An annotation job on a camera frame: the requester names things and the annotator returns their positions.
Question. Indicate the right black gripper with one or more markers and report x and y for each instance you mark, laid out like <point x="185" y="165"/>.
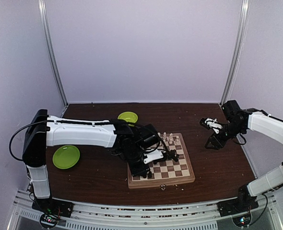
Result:
<point x="215" y="140"/>

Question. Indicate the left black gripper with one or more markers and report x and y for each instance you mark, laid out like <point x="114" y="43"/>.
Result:
<point x="142" y="171"/>

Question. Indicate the wooden chess board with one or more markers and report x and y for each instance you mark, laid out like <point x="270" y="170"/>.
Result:
<point x="167" y="172"/>

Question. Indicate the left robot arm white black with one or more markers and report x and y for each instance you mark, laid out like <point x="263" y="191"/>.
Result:
<point x="127" y="139"/>

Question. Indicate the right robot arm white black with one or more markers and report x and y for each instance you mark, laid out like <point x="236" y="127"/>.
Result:
<point x="265" y="133"/>

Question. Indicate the green bowl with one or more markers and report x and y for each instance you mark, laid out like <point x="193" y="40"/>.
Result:
<point x="128" y="116"/>

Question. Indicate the green plate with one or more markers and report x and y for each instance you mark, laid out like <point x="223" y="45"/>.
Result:
<point x="66" y="157"/>

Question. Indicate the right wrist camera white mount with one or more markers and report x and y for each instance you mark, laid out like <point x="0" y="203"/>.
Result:
<point x="210" y="123"/>

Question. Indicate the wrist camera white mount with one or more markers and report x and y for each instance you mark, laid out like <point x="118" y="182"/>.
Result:
<point x="210" y="123"/>
<point x="150" y="157"/>

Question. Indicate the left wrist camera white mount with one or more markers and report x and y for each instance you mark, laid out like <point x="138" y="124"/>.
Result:
<point x="150" y="157"/>

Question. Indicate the aluminium front rail frame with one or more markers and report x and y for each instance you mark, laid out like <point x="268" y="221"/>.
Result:
<point x="194" y="216"/>

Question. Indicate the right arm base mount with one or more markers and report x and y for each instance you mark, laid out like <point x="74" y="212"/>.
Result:
<point x="239" y="212"/>

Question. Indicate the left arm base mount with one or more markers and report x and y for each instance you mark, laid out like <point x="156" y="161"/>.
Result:
<point x="54" y="215"/>

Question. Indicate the right aluminium corner post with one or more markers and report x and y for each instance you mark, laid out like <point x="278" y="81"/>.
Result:
<point x="240" y="38"/>

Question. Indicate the aluminium corner post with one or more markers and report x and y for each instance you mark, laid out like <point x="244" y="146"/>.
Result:
<point x="51" y="54"/>
<point x="240" y="38"/>

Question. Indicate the left aluminium corner post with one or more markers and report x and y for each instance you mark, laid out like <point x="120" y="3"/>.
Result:
<point x="51" y="54"/>

